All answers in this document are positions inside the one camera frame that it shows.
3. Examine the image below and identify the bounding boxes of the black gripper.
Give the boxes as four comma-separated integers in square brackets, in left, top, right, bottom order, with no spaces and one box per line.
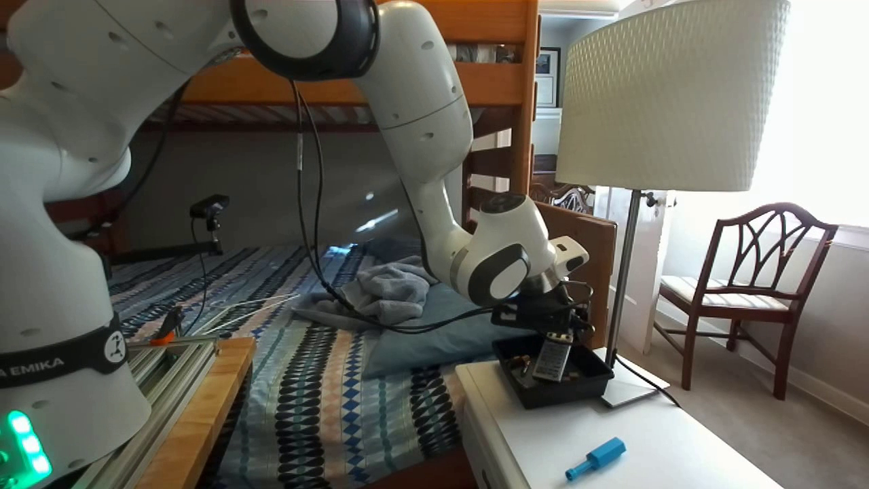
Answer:
[488,273,594,354]

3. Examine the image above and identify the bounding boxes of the black remote control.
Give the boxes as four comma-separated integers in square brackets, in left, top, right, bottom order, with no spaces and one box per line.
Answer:
[530,332,576,385]
[492,332,618,412]

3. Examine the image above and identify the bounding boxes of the white nightstand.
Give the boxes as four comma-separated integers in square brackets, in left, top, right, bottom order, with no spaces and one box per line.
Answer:
[454,347,785,489]

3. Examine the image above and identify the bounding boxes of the blue plastic tool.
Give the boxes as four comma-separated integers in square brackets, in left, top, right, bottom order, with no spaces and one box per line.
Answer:
[561,435,629,484]

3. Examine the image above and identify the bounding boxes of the large light blue pillow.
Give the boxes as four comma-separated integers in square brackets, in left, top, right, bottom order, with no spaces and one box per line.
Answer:
[360,279,538,381]

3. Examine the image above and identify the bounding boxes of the dark wooden chair with cushion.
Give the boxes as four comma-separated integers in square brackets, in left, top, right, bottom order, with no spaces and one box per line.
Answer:
[652,201,842,401]

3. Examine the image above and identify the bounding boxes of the grey towel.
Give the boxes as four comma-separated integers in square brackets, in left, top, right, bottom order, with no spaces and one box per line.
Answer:
[294,256,435,332]

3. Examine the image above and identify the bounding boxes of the striped patterned bedspread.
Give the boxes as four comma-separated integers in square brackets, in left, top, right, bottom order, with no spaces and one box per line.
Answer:
[75,238,472,489]

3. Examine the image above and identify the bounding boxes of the white lamp shade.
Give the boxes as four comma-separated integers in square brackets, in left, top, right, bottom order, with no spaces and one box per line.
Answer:
[553,0,792,412]

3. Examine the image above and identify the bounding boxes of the bunk mattress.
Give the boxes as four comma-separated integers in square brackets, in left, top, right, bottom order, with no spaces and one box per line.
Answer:
[146,100,497,133]

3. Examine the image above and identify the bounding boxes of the bright window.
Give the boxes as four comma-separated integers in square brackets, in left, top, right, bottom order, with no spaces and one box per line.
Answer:
[749,0,869,233]

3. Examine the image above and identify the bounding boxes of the light wooden board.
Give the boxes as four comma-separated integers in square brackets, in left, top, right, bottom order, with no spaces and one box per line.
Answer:
[134,333,257,489]

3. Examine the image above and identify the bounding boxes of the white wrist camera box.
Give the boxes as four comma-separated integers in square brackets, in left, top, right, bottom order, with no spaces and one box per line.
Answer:
[545,233,591,273]

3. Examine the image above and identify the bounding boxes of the framed wall picture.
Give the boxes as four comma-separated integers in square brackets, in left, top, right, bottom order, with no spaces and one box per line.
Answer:
[534,47,564,110]

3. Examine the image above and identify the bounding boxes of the wooden bunk bed frame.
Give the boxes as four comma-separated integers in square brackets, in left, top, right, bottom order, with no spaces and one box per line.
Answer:
[0,0,618,351]

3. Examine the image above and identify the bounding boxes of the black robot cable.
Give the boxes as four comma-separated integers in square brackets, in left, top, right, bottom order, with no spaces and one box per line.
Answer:
[117,79,196,229]
[284,79,497,337]

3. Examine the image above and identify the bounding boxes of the black camera on stand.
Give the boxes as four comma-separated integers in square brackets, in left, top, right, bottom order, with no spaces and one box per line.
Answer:
[97,193,233,267]

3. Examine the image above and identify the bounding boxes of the orange handled clamp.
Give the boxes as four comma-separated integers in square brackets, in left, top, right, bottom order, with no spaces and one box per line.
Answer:
[124,303,229,351]

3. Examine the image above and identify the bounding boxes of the aluminium extrusion frame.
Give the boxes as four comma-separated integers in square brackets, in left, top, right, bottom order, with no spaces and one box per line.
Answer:
[64,339,225,489]

